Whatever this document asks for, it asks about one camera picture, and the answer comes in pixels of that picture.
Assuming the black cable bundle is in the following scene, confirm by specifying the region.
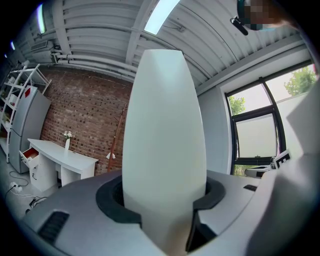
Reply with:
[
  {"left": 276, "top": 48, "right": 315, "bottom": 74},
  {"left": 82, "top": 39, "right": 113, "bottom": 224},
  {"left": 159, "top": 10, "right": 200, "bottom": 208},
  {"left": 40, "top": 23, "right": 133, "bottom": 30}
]
[{"left": 24, "top": 196, "right": 48, "bottom": 213}]

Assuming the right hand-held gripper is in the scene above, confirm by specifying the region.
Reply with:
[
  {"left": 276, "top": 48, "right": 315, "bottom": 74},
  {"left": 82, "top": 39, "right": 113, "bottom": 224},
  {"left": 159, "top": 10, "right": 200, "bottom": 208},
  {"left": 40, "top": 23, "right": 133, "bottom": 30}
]
[{"left": 270, "top": 149, "right": 293, "bottom": 171}]

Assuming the black-framed window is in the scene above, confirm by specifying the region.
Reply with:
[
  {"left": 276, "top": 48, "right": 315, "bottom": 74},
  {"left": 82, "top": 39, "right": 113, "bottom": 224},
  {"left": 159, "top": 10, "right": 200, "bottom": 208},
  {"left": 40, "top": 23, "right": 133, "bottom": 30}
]
[{"left": 224, "top": 63, "right": 317, "bottom": 176}]

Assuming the black head-mounted camera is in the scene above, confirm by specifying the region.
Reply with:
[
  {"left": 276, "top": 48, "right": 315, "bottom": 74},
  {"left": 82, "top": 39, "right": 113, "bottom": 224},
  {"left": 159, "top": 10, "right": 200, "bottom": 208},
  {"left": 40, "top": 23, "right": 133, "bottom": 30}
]
[{"left": 229, "top": 15, "right": 250, "bottom": 36}]

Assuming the teal head strap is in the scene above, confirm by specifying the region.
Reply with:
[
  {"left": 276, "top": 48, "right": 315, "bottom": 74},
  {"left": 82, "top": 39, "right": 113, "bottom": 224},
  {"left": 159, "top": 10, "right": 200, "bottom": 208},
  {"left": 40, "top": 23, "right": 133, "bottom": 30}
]
[{"left": 236, "top": 0, "right": 277, "bottom": 32}]

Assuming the white ceiling pipe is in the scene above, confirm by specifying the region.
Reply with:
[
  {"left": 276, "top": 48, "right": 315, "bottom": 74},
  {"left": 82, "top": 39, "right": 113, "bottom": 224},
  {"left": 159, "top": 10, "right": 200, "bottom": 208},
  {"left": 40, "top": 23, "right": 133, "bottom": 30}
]
[
  {"left": 56, "top": 53, "right": 139, "bottom": 72},
  {"left": 56, "top": 59, "right": 137, "bottom": 81}
]

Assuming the grey floor cable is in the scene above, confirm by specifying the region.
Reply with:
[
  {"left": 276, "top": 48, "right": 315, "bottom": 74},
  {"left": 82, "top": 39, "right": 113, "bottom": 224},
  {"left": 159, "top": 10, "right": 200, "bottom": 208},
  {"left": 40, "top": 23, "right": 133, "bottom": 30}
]
[{"left": 9, "top": 171, "right": 29, "bottom": 187}]

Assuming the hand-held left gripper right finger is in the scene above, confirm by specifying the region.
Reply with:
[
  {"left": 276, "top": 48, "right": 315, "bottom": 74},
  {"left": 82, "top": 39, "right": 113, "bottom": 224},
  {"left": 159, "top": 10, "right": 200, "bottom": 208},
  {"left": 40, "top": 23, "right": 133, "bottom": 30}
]
[{"left": 192, "top": 176, "right": 226, "bottom": 212}]

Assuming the person's head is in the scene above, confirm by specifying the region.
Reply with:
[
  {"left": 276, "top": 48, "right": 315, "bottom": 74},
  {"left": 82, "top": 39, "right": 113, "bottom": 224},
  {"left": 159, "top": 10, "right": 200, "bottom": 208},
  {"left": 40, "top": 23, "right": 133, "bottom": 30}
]
[{"left": 236, "top": 0, "right": 298, "bottom": 32}]

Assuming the brown wooden coat rack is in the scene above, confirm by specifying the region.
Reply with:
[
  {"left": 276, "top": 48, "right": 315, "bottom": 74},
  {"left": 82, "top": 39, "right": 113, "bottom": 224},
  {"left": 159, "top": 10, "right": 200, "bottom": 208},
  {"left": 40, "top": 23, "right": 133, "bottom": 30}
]
[{"left": 106, "top": 103, "right": 128, "bottom": 173}]

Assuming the white power strip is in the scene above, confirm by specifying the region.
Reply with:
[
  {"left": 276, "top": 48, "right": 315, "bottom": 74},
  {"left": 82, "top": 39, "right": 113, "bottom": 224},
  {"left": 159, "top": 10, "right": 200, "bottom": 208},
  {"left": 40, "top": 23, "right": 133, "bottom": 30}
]
[{"left": 9, "top": 181, "right": 23, "bottom": 193}]

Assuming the long ceiling light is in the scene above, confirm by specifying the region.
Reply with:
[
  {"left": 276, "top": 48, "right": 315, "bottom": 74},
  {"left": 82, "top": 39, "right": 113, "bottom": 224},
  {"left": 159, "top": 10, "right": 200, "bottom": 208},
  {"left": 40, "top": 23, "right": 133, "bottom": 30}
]
[
  {"left": 143, "top": 0, "right": 181, "bottom": 35},
  {"left": 36, "top": 3, "right": 47, "bottom": 35}
]

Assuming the white shelving rack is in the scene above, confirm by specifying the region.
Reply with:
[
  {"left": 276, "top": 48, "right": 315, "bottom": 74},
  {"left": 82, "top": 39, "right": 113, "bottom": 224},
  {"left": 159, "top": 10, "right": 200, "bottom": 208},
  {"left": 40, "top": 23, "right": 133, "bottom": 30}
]
[{"left": 0, "top": 63, "right": 52, "bottom": 163}]

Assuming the white desk with drawers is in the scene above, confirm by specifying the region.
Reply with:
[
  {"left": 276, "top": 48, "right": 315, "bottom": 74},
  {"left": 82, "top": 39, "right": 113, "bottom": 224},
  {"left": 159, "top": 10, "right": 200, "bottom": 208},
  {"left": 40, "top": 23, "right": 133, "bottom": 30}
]
[{"left": 19, "top": 138, "right": 100, "bottom": 193}]

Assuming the red-lined open drawer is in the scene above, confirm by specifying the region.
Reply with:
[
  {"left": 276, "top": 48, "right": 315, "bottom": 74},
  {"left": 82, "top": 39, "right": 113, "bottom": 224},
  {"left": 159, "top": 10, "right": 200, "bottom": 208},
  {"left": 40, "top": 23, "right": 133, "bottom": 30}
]
[{"left": 19, "top": 147, "right": 40, "bottom": 169}]

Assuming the grey refrigerator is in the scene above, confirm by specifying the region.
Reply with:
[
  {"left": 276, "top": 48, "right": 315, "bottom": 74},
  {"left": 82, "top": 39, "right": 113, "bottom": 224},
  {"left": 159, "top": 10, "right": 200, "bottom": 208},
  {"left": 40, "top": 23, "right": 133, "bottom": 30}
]
[{"left": 8, "top": 86, "right": 52, "bottom": 175}]

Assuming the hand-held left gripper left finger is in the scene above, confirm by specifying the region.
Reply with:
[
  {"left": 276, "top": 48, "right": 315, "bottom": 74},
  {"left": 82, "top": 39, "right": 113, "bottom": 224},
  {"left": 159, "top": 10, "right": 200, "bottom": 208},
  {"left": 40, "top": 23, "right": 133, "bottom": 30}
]
[{"left": 95, "top": 174, "right": 143, "bottom": 225}]

